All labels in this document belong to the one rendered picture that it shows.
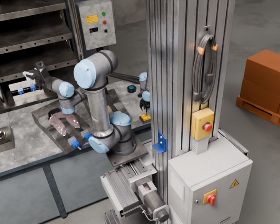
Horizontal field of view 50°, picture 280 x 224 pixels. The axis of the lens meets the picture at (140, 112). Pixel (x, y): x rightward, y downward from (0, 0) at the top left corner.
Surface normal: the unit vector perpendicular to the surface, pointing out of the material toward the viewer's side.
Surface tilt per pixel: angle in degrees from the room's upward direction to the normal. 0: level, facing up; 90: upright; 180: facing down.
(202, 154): 0
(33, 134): 0
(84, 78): 83
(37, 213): 90
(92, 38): 90
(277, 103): 90
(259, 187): 0
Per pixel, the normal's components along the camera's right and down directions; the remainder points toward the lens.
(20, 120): -0.06, -0.79
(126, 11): 0.45, 0.52
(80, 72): -0.61, 0.40
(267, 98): -0.75, 0.44
